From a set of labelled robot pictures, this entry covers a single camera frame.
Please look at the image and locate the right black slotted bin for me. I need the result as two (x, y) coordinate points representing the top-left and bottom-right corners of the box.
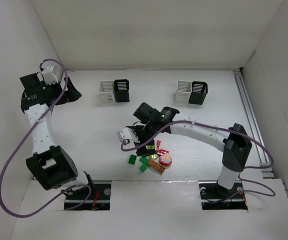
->
(188, 81), (208, 105)

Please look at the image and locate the green square lego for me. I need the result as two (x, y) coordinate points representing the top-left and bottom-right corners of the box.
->
(139, 156), (149, 164)

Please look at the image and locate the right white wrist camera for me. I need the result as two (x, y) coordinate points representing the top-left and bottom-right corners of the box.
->
(117, 127), (139, 143)

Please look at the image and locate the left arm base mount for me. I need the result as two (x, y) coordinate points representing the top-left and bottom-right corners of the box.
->
(63, 180), (111, 211)

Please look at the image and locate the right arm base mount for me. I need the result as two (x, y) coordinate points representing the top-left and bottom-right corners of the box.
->
(199, 181), (248, 211)

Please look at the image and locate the red round flower lego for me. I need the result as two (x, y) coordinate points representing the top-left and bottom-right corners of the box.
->
(158, 155), (173, 168)

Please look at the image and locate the left white slotted bin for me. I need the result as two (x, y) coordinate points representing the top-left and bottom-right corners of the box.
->
(99, 80), (115, 103)

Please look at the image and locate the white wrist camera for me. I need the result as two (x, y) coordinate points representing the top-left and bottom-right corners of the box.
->
(41, 64), (61, 86)
(117, 127), (139, 143)

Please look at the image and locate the orange lego plate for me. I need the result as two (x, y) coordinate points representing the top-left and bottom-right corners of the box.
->
(147, 159), (165, 175)

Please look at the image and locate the black slotted bin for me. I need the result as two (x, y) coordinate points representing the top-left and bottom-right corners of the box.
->
(113, 79), (130, 103)
(188, 81), (208, 105)

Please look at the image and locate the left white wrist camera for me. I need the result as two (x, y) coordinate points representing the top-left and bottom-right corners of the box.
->
(41, 64), (61, 86)

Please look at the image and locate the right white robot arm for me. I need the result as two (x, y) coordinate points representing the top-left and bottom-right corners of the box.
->
(118, 102), (252, 190)

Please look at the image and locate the left black slotted bin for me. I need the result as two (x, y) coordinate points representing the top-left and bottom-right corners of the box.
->
(113, 79), (130, 103)

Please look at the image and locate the white slotted bin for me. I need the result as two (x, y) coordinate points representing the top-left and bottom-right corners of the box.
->
(99, 80), (115, 103)
(174, 80), (192, 104)

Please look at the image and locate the right white slotted bin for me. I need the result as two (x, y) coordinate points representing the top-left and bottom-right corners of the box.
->
(174, 80), (192, 104)

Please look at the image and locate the small red sloped lego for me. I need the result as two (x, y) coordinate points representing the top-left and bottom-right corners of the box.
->
(156, 140), (161, 149)

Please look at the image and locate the dark green lego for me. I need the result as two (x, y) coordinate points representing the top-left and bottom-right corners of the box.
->
(128, 154), (137, 165)

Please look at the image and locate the aluminium rail right side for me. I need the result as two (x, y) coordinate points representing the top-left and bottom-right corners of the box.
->
(233, 70), (270, 167)

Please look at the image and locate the red lego plate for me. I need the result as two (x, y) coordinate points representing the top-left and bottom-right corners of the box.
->
(156, 148), (169, 156)

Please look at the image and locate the lime green lego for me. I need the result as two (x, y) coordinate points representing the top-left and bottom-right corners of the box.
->
(149, 154), (159, 161)
(146, 145), (155, 150)

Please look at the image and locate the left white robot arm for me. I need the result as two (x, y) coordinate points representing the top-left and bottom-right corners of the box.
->
(20, 70), (82, 190)

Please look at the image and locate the green L-shaped lego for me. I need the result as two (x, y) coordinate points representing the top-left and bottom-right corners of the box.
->
(139, 162), (149, 173)

